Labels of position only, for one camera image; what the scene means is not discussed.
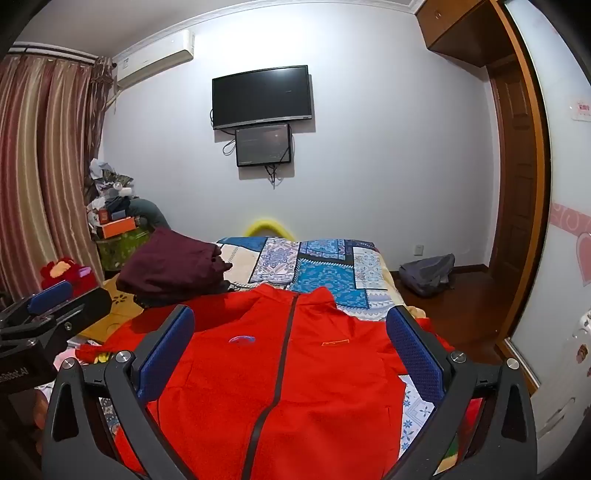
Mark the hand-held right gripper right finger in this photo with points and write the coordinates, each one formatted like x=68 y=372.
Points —
x=415 y=357

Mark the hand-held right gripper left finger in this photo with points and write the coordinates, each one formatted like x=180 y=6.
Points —
x=166 y=357

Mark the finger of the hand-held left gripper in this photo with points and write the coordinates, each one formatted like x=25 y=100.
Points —
x=87 y=304
x=51 y=295

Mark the red zip jacket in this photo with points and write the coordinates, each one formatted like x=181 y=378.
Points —
x=323 y=392

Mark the folded maroon clothes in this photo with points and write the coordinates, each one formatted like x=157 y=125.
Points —
x=171 y=267

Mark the brown board with flower cutouts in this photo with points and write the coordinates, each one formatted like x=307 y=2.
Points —
x=108 y=318

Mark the red plush toy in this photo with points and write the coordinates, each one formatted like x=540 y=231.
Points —
x=62 y=272

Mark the green patterned box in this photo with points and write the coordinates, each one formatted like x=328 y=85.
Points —
x=122 y=251

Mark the orange box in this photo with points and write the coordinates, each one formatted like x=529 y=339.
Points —
x=119 y=228

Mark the grey backpack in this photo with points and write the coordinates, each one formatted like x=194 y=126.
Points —
x=427 y=274

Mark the dark grey cushion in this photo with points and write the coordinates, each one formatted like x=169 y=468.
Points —
x=150 y=212

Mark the pile of clutter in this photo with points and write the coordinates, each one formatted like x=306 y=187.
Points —
x=108 y=189

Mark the blue patchwork bed quilt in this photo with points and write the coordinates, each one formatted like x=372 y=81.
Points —
x=323 y=272

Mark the striped pink curtain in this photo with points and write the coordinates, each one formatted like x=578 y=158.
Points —
x=41 y=161

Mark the yellow curved cushion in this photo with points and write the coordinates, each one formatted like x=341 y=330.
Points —
x=268 y=227

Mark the brown wooden door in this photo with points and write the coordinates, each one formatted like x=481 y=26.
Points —
x=510 y=184

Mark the white wardrobe with stickers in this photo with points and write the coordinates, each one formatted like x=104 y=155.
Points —
x=568 y=184

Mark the white air conditioner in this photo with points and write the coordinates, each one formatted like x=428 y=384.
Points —
x=152 y=60

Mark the brown wooden overhead cabinet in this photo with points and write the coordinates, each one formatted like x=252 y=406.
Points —
x=455 y=27

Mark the white wall socket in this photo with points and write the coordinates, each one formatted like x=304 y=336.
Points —
x=418 y=250

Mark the brown wooden door frame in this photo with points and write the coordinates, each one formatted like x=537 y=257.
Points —
x=538 y=184

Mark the small wall monitor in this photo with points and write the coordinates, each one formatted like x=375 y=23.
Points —
x=263 y=145

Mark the large wall television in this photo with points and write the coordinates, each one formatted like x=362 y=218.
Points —
x=263 y=97

